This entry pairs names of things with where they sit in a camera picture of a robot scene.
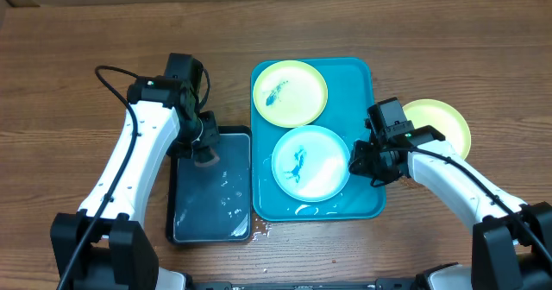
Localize orange green sponge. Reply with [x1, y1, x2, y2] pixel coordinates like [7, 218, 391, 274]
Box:
[193, 148, 220, 167]

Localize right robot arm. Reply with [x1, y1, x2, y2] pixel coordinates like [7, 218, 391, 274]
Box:
[348, 126, 551, 290]

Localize yellow plate with blue stain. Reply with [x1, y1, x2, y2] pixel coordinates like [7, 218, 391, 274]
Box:
[252, 60, 329, 128]

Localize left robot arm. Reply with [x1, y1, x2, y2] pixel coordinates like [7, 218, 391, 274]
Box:
[50, 53, 220, 290]

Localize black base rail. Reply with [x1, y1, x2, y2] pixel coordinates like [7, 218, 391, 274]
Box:
[187, 278, 420, 290]

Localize black water tray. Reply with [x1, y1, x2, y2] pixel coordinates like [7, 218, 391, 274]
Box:
[166, 125, 252, 245]

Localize light blue plate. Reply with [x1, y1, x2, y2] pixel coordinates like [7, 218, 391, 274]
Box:
[271, 125, 350, 203]

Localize teal plastic tray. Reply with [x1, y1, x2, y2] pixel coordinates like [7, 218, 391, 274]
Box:
[251, 57, 386, 222]

